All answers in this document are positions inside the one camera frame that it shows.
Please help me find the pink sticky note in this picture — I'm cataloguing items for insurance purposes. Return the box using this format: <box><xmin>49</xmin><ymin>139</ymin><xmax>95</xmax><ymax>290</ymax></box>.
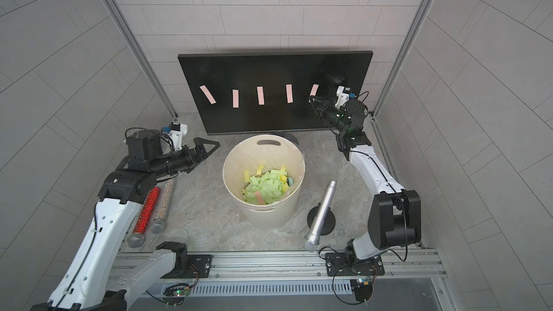
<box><xmin>200</xmin><ymin>85</ymin><xmax>216</xmax><ymax>105</ymax></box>
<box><xmin>233</xmin><ymin>89</ymin><xmax>239</xmax><ymax>109</ymax></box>
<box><xmin>256</xmin><ymin>86</ymin><xmax>265</xmax><ymax>106</ymax></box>
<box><xmin>286</xmin><ymin>84</ymin><xmax>294</xmax><ymax>104</ymax></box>
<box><xmin>310</xmin><ymin>84</ymin><xmax>319</xmax><ymax>96</ymax></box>

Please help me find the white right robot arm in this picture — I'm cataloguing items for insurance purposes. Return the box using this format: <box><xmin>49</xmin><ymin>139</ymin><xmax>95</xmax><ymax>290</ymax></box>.
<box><xmin>309</xmin><ymin>94</ymin><xmax>422</xmax><ymax>264</ymax></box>

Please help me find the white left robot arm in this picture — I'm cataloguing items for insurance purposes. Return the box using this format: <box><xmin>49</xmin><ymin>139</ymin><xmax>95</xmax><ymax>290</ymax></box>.
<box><xmin>31</xmin><ymin>128</ymin><xmax>220</xmax><ymax>310</ymax></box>

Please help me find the black flat monitor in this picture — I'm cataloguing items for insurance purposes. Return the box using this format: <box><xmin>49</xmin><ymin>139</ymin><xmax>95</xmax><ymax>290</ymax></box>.
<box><xmin>178</xmin><ymin>50</ymin><xmax>373</xmax><ymax>135</ymax></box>

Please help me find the pile of discarded sticky notes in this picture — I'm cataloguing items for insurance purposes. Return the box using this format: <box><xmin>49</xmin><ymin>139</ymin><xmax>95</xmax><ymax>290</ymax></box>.
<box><xmin>241</xmin><ymin>165</ymin><xmax>295</xmax><ymax>206</ymax></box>

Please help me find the cream plastic waste bin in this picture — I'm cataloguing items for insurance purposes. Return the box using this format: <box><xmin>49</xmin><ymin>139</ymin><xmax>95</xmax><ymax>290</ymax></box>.
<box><xmin>223</xmin><ymin>135</ymin><xmax>306</xmax><ymax>230</ymax></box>

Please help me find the red glitter microphone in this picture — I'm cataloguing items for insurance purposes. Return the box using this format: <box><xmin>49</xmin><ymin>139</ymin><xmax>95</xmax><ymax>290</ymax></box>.
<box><xmin>127</xmin><ymin>187</ymin><xmax>161</xmax><ymax>249</ymax></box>

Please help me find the black round microphone base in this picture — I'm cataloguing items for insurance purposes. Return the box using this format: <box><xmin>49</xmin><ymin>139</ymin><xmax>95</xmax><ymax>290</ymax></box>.
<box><xmin>307</xmin><ymin>204</ymin><xmax>336</xmax><ymax>236</ymax></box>

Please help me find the left green circuit board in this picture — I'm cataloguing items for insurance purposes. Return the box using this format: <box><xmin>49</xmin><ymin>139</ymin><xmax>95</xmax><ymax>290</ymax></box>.
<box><xmin>162</xmin><ymin>283</ymin><xmax>193</xmax><ymax>307</ymax></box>

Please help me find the right circuit board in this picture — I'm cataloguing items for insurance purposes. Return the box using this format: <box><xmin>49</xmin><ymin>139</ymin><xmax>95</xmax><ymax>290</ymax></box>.
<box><xmin>350</xmin><ymin>279</ymin><xmax>373</xmax><ymax>304</ymax></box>

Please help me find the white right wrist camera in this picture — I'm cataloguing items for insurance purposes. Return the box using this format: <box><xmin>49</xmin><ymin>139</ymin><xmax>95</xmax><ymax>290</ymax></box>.
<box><xmin>335</xmin><ymin>86</ymin><xmax>357</xmax><ymax>109</ymax></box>

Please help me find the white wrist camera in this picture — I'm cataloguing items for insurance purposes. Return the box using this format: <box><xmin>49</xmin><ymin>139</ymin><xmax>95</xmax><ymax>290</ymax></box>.
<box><xmin>335</xmin><ymin>86</ymin><xmax>357</xmax><ymax>109</ymax></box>
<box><xmin>162</xmin><ymin>122</ymin><xmax>188</xmax><ymax>151</ymax></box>

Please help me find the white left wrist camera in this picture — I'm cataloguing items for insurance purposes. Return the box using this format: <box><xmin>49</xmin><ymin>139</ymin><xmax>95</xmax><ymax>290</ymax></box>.
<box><xmin>162</xmin><ymin>122</ymin><xmax>188</xmax><ymax>151</ymax></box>

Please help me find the aluminium corner post right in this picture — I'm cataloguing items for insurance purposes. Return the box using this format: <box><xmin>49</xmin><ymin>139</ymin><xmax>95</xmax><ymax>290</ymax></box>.
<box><xmin>372</xmin><ymin>0</ymin><xmax>433</xmax><ymax>120</ymax></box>

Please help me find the aluminium corner post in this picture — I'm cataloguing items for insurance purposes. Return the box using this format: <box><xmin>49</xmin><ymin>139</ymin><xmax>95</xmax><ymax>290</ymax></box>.
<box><xmin>102</xmin><ymin>0</ymin><xmax>179</xmax><ymax>118</ymax></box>
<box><xmin>372</xmin><ymin>0</ymin><xmax>433</xmax><ymax>120</ymax></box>

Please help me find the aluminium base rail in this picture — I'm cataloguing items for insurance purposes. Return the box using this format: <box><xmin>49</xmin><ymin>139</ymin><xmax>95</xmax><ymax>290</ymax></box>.
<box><xmin>103</xmin><ymin>248</ymin><xmax>448</xmax><ymax>299</ymax></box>

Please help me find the aluminium corner post left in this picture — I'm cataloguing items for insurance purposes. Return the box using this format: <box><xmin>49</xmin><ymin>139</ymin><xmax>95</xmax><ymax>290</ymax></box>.
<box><xmin>102</xmin><ymin>0</ymin><xmax>179</xmax><ymax>118</ymax></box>

